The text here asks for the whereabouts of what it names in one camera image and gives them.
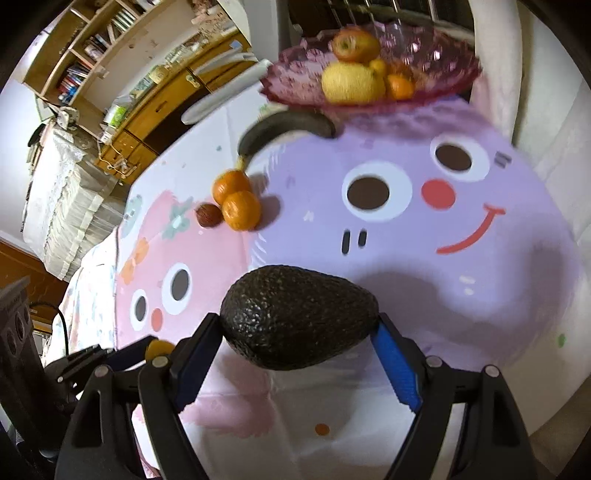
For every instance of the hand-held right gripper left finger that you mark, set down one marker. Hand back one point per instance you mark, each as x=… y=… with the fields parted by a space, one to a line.
x=194 y=364

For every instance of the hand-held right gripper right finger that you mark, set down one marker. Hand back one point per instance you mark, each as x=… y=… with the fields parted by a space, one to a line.
x=397 y=369

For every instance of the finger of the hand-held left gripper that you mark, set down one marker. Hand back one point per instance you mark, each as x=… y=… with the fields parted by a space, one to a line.
x=129 y=355

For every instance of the dark avocado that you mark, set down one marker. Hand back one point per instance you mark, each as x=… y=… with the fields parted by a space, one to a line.
x=300 y=316

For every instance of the yellow pear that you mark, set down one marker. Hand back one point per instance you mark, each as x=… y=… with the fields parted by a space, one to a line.
x=353 y=84

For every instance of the yellowish orange tangerine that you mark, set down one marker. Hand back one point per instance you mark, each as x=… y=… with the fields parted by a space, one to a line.
x=378 y=68

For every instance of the purple glass fruit bowl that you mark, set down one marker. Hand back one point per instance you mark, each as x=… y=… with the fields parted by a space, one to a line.
x=438 y=69

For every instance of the red apple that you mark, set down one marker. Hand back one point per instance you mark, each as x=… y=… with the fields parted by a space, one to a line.
x=353 y=45

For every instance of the floral fleece blanket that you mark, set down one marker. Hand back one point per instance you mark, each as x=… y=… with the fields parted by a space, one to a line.
x=87 y=295

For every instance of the cartoon printed tablecloth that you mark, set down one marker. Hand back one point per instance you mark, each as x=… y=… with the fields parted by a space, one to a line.
x=461 y=300

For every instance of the wooden door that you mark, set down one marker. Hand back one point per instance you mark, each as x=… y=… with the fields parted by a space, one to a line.
x=27 y=267

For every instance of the white lace cover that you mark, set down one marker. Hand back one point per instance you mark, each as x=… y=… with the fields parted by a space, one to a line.
x=60 y=198

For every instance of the white power strip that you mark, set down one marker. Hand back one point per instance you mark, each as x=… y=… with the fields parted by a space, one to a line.
x=107 y=137

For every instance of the wooden desk with drawers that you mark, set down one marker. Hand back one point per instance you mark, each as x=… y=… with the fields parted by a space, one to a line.
x=152 y=120

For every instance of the green tissue pack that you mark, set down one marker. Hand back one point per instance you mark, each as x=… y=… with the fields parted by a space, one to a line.
x=115 y=115

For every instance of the patterned hanging bag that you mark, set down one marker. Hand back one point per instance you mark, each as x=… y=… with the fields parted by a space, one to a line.
x=67 y=116

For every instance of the overripe dark banana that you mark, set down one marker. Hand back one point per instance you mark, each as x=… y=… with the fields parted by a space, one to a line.
x=286 y=125

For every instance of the row of books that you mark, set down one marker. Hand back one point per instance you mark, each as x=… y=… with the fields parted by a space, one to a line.
x=76 y=78

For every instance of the cream cup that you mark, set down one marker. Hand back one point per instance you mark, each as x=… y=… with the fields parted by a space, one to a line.
x=160 y=74

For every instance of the wooden bookshelf hutch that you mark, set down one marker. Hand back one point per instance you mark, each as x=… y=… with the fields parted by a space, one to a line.
x=115 y=41

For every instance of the metal window grille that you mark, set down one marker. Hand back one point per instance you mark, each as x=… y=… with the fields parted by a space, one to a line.
x=369 y=9

